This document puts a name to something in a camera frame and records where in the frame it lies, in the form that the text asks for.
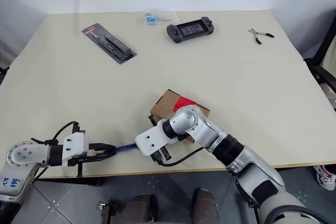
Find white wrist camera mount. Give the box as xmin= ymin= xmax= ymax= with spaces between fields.
xmin=61 ymin=132 xmax=89 ymax=169
xmin=134 ymin=121 xmax=180 ymax=156

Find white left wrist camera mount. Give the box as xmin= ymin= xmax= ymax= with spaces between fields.
xmin=61 ymin=132 xmax=89 ymax=169

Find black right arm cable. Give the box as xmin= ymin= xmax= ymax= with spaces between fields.
xmin=156 ymin=146 xmax=207 ymax=167

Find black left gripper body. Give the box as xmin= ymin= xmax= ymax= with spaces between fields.
xmin=68 ymin=144 xmax=93 ymax=179

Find clear plastic bag blue label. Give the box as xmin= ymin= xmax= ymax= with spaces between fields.
xmin=140 ymin=10 xmax=180 ymax=26

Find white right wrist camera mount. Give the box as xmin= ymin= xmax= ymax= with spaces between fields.
xmin=134 ymin=121 xmax=180 ymax=156

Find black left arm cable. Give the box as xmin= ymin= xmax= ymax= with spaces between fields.
xmin=30 ymin=121 xmax=80 ymax=180

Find dark chair part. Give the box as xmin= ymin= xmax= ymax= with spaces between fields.
xmin=0 ymin=65 xmax=11 ymax=86

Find black chair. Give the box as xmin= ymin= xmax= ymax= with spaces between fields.
xmin=303 ymin=6 xmax=336 ymax=109

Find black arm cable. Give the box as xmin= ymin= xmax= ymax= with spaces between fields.
xmin=30 ymin=121 xmax=80 ymax=180
xmin=156 ymin=146 xmax=207 ymax=167

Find black handled pliers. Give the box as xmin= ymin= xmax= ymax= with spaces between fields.
xmin=247 ymin=27 xmax=275 ymax=45

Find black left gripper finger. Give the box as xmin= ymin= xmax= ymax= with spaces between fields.
xmin=90 ymin=143 xmax=117 ymax=152
xmin=88 ymin=151 xmax=117 ymax=162

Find black packaged tool blister card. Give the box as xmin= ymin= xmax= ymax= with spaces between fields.
xmin=81 ymin=23 xmax=139 ymax=65

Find brown cardboard box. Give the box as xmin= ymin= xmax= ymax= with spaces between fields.
xmin=149 ymin=89 xmax=211 ymax=144

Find white red shoe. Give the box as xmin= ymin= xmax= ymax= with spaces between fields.
xmin=313 ymin=164 xmax=336 ymax=191

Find black handheld game controller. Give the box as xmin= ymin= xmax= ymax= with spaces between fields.
xmin=166 ymin=16 xmax=214 ymax=44

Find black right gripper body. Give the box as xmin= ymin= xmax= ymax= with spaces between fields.
xmin=148 ymin=115 xmax=172 ymax=166

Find dark rounded shape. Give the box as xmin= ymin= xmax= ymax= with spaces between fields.
xmin=193 ymin=188 xmax=220 ymax=224
xmin=122 ymin=194 xmax=159 ymax=224

